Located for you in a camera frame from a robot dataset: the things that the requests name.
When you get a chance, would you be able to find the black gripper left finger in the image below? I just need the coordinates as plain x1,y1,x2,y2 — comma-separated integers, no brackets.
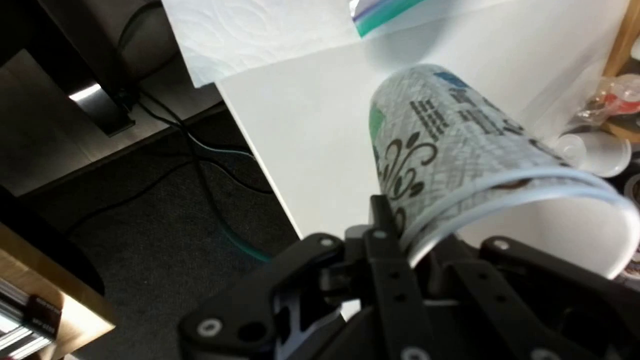
174,191,432,360

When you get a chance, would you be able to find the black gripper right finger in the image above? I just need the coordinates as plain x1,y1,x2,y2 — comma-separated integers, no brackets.
432,234,640,360

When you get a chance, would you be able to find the printed white paper cup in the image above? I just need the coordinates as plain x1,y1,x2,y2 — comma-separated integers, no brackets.
368,61,640,282

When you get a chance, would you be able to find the small creamer cup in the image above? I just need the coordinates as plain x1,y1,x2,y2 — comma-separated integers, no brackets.
552,128,635,180

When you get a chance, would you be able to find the light wooden shelf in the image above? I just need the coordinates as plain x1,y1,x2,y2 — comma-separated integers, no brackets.
0,222,119,360

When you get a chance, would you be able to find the dark wooden cabinet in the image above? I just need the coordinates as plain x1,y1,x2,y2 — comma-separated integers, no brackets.
0,0,226,200

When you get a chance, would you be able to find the teal cable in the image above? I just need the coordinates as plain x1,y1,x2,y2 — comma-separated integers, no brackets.
189,135,277,265

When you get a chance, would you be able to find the black power cable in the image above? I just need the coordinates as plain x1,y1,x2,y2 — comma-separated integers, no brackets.
117,0,277,232

